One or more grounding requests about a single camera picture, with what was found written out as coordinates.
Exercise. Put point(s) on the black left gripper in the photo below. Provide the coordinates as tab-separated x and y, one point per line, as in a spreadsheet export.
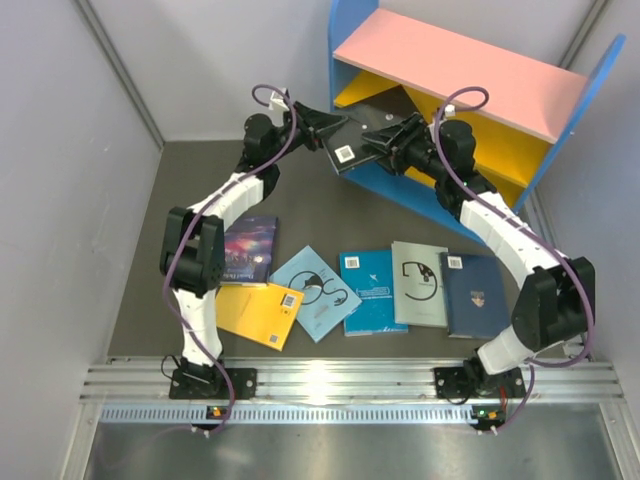
311	124

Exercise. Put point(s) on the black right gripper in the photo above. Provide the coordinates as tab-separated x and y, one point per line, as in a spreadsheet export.
393	136

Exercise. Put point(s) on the black folder with barcode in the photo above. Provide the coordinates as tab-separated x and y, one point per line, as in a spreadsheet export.
347	148

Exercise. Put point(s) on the purple galaxy cover book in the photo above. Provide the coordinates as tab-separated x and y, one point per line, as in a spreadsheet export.
249	250

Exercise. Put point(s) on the light blue cat book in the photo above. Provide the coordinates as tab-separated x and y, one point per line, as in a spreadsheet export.
327	299

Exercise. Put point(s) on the yellow book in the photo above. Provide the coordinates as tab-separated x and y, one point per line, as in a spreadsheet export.
264	314

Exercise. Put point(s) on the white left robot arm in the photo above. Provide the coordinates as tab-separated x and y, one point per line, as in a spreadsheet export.
192	258

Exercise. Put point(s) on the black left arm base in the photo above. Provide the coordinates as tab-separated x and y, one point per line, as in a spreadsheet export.
201	382

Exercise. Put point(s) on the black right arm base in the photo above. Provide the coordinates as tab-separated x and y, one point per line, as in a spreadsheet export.
469	381

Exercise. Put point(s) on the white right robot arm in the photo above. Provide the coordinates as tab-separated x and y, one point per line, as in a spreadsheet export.
556	301

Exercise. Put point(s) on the blue bookshelf with coloured shelves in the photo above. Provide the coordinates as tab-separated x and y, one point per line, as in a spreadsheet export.
521	110

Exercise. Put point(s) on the teal blue book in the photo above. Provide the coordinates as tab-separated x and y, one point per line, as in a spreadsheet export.
369	275

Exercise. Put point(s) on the grey book with circle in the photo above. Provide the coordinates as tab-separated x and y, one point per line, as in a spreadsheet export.
418	284

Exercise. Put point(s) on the navy blue book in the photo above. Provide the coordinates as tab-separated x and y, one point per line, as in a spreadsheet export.
474	296

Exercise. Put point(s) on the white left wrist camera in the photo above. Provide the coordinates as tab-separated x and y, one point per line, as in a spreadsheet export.
277	102

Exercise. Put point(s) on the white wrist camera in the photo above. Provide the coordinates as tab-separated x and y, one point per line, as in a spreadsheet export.
449	111
277	102

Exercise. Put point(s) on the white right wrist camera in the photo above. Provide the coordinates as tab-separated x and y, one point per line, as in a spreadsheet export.
449	111

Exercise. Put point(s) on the aluminium mounting rail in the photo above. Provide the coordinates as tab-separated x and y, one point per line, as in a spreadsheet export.
291	391

